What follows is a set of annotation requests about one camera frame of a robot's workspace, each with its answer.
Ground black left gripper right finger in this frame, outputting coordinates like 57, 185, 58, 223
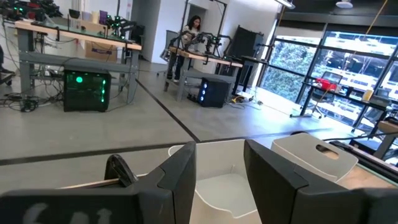
244, 139, 398, 224

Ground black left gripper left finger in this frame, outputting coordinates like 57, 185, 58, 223
0, 141, 198, 224

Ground grey plastic bin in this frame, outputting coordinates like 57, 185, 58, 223
271, 133, 359, 183
167, 139, 273, 224

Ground blue lit computer tower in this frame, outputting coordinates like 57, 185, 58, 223
197, 77, 231, 109

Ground red object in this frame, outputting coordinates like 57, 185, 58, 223
314, 77, 339, 91

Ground wooden workbench grey legs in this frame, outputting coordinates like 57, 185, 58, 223
373, 119, 398, 160
14, 20, 143, 105
164, 45, 244, 102

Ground black window desk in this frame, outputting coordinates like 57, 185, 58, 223
290, 79, 391, 133

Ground black office chair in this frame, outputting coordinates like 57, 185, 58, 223
290, 70, 344, 119

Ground green lit computer tower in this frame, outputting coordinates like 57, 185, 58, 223
63, 66, 112, 113

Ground grey chair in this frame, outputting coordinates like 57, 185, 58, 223
160, 29, 178, 75

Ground black panel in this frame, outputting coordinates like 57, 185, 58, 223
228, 25, 264, 60

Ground cardboard box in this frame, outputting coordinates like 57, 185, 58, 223
84, 41, 118, 63

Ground person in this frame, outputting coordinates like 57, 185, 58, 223
167, 14, 202, 83

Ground floor cable bundle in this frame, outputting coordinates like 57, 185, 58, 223
0, 90, 63, 113

